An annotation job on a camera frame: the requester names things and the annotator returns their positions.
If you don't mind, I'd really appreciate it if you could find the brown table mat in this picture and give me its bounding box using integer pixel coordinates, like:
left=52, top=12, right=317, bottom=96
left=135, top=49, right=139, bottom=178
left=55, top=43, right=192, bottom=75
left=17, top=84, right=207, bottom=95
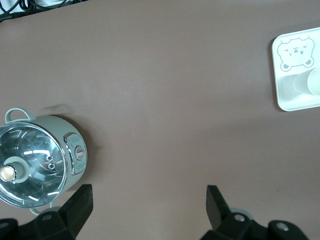
left=0, top=0, right=320, bottom=240

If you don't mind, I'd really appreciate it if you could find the gray electric cooking pot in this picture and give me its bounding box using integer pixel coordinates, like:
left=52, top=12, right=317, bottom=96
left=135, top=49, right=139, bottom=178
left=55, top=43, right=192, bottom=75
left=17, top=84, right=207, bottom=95
left=0, top=107, right=88, bottom=216

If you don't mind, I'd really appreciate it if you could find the black cable bundle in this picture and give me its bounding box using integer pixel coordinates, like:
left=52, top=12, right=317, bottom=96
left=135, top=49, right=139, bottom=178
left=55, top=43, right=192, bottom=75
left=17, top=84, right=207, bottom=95
left=0, top=0, right=88, bottom=21

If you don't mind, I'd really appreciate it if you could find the cream tray with bear print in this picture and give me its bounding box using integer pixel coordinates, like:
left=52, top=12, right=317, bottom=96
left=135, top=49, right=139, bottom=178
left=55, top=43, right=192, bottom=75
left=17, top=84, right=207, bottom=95
left=271, top=26, right=320, bottom=112

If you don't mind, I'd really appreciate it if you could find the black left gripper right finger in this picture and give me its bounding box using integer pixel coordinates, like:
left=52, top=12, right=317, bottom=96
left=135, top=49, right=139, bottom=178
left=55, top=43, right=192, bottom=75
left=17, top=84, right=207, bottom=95
left=201, top=184, right=270, bottom=240

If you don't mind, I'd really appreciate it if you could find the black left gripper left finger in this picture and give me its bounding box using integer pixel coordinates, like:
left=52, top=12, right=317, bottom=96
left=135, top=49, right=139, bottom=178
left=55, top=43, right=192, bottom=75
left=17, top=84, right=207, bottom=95
left=22, top=184, right=94, bottom=240

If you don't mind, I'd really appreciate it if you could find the white IKEA cup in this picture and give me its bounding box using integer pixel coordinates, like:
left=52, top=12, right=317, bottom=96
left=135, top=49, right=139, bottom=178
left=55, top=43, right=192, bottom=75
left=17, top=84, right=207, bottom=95
left=291, top=67, right=320, bottom=97

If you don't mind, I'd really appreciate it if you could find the glass pot lid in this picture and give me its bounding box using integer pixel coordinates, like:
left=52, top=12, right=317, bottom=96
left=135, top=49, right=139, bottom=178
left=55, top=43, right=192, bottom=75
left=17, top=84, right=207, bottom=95
left=0, top=122, right=68, bottom=208

